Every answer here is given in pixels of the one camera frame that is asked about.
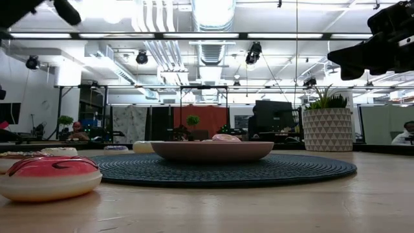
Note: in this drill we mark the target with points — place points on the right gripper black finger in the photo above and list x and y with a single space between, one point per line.
351 59
349 50

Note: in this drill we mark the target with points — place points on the large pink sprinkled donut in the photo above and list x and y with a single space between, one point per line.
226 138

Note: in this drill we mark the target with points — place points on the small blue donut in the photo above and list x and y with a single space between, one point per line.
115 149

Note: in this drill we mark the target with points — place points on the small red donut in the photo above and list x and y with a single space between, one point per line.
48 181

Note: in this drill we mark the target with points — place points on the large white glazed donut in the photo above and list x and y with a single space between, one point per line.
142 147

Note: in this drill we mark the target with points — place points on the black ceiling spot lamp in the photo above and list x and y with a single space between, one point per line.
310 81
253 53
32 62
141 57

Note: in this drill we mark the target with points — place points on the pale green partition panel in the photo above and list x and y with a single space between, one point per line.
378 124

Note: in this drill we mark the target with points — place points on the plant in white patterned pot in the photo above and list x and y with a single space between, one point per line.
326 129

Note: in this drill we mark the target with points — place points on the person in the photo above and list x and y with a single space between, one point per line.
402 139
77 134

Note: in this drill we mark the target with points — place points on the black computer monitor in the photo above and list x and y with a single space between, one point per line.
273 116

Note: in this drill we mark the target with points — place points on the small round topiary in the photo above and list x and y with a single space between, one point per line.
65 120
193 120

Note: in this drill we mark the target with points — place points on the dark blue woven placemat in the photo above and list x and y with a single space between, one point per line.
291 168

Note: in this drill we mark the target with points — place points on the orange-red fabric panel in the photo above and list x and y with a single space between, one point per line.
210 119

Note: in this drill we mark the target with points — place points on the marble-patterned panel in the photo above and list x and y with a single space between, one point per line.
129 123

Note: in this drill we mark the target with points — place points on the pink round plate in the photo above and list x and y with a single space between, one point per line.
210 152

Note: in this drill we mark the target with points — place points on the black aluminium table frame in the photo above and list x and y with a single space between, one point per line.
381 148

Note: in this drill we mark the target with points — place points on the black wall screen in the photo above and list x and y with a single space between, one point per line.
9 113

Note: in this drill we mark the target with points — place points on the black ceiling light rail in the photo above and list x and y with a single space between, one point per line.
242 35

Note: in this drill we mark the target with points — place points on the silver ventilation duct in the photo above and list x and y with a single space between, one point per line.
213 16

